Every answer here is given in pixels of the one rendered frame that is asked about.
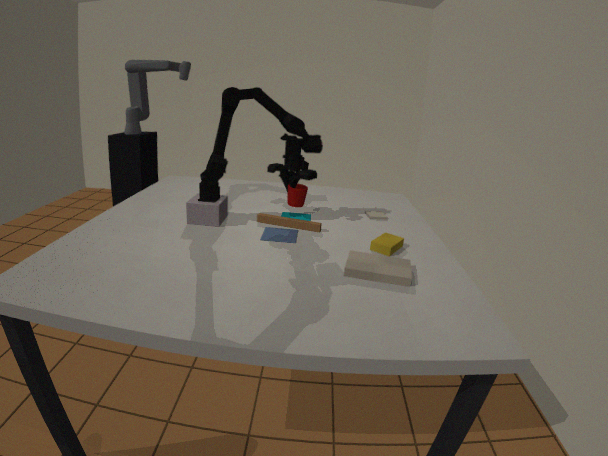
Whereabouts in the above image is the yellow rectangular block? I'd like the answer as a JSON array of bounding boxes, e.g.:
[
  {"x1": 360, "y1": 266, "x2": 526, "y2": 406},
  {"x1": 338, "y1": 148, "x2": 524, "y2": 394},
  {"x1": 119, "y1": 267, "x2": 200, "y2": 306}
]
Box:
[{"x1": 370, "y1": 233, "x2": 404, "y2": 256}]

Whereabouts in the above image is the brown wooden bar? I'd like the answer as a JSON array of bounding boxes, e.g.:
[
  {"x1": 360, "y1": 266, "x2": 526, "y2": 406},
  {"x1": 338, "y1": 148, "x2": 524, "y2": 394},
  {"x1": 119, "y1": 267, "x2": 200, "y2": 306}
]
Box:
[{"x1": 257, "y1": 213, "x2": 322, "y2": 233}]

